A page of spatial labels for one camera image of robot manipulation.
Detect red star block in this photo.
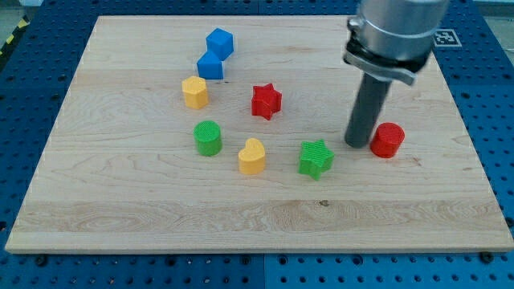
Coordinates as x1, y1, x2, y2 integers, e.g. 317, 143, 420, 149
251, 83, 282, 120

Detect green star block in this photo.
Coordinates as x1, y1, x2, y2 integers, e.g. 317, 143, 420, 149
298, 139, 335, 181

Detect yellow heart block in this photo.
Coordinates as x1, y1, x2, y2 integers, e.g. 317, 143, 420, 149
238, 138, 266, 175

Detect green cylinder block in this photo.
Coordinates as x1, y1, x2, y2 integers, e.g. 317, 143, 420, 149
193, 120, 222, 157

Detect wooden board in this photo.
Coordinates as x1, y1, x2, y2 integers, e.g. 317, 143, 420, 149
6, 16, 513, 254

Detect yellow hexagon block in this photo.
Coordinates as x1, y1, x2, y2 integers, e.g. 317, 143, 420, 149
182, 76, 209, 109

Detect blue pentagon block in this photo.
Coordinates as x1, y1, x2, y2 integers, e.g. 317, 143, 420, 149
197, 51, 224, 79

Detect blue cube block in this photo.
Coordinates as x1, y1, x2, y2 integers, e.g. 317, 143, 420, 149
206, 28, 234, 61

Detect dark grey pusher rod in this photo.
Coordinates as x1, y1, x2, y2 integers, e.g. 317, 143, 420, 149
345, 73, 391, 149

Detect red cylinder block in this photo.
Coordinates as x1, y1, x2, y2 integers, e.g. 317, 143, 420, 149
369, 122, 405, 158

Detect fiducial marker tag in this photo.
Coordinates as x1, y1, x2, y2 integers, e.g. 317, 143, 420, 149
433, 29, 462, 47

